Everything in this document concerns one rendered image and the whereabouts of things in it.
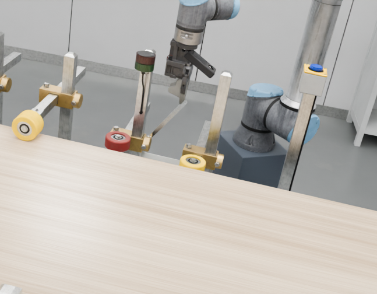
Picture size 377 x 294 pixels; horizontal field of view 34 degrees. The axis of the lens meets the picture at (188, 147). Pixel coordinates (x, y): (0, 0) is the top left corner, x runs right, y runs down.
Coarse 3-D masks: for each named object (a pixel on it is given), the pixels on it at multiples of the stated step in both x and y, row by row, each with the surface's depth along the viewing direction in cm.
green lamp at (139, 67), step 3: (135, 60) 189; (135, 63) 188; (138, 63) 187; (135, 66) 188; (138, 66) 187; (141, 66) 187; (144, 66) 186; (147, 66) 187; (150, 66) 187; (153, 66) 188; (138, 69) 187; (141, 69) 187; (144, 69) 187; (147, 69) 187; (150, 69) 188; (153, 69) 189
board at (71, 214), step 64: (0, 128) 188; (0, 192) 158; (64, 192) 163; (128, 192) 168; (192, 192) 173; (256, 192) 179; (0, 256) 137; (64, 256) 140; (128, 256) 144; (192, 256) 148; (256, 256) 152; (320, 256) 156
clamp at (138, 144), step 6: (126, 132) 206; (132, 138) 204; (138, 138) 204; (144, 138) 205; (150, 138) 206; (132, 144) 205; (138, 144) 204; (144, 144) 204; (150, 144) 208; (132, 150) 206; (138, 150) 205; (144, 150) 206
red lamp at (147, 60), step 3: (138, 57) 186; (141, 57) 185; (144, 57) 185; (147, 57) 185; (150, 57) 186; (153, 57) 186; (138, 60) 186; (141, 60) 186; (144, 60) 186; (147, 60) 186; (150, 60) 186; (153, 60) 187; (141, 63) 186; (144, 63) 186; (147, 63) 186; (150, 63) 187; (153, 63) 188
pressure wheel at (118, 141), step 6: (108, 132) 196; (114, 132) 197; (120, 132) 197; (108, 138) 192; (114, 138) 194; (120, 138) 194; (126, 138) 194; (108, 144) 192; (114, 144) 191; (120, 144) 192; (126, 144) 193; (114, 150) 192; (120, 150) 193
